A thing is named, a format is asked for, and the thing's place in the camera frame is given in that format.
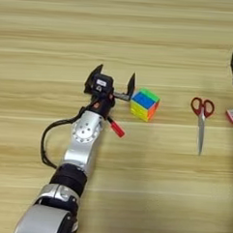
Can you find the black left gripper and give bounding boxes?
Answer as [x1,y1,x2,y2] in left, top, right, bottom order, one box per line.
[81,63,137,122]

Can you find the colourful puzzle cube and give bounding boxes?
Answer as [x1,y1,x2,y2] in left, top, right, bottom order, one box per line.
[128,86,162,124]

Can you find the red and black pen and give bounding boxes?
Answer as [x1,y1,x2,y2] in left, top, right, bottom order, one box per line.
[104,115,127,139]

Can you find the red handled scissors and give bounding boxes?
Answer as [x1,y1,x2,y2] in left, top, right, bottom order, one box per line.
[187,96,217,158]

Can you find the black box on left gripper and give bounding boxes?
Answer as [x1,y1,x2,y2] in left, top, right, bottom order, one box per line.
[90,72,115,97]

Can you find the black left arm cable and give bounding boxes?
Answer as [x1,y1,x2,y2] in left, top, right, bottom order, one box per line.
[39,103,98,171]

